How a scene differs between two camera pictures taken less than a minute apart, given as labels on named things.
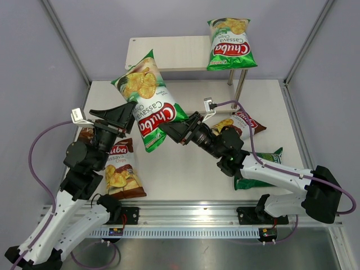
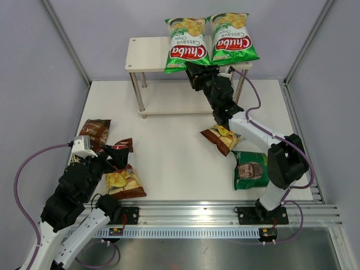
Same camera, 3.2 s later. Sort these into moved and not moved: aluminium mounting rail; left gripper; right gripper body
Moved: right gripper body; left gripper
Not moved: aluminium mounting rail
